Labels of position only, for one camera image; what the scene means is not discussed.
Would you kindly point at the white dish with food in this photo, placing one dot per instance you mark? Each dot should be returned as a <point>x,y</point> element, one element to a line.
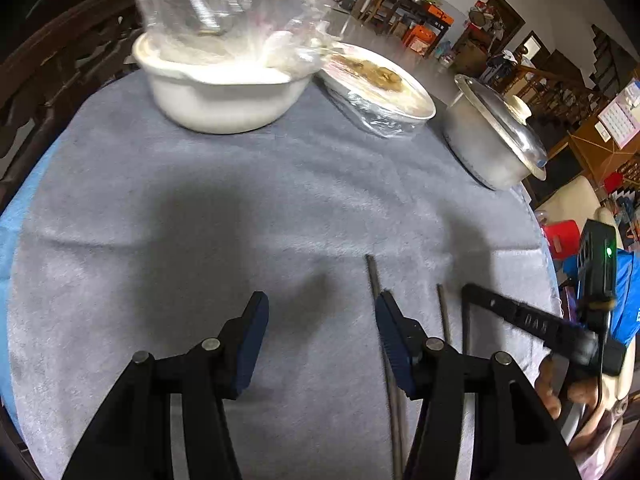
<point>376,94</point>

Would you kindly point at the aluminium pot with lid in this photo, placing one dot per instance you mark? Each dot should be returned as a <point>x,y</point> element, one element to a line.
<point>490,135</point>

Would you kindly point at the red child chair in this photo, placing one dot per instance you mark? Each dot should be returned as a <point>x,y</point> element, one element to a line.
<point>563,239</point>

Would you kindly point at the wall calendar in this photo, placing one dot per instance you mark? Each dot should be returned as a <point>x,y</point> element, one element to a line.
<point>620,117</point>

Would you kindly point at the dark carved wooden sideboard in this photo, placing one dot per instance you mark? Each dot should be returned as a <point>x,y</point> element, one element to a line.
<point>49,76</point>

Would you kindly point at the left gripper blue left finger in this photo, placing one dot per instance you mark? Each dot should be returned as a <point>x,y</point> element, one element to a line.
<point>241,339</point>

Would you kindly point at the white bowl with plastic bag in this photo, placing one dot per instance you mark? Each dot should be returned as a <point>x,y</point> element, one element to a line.
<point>230,66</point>

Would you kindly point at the grey table cloth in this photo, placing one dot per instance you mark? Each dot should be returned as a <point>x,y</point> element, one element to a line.
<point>133,234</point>

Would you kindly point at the dark metal chopstick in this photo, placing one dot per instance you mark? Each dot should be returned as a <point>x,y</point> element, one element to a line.
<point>441,294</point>
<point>394,403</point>

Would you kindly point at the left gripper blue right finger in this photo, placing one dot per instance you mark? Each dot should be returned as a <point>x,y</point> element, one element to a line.
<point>403,340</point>

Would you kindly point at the orange box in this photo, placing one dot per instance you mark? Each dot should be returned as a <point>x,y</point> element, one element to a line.
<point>419,39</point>

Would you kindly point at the blue jacket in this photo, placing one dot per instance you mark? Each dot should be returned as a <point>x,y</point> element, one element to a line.
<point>625,316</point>

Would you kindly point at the person's right hand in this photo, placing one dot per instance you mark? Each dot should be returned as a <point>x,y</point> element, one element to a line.
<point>597,396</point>

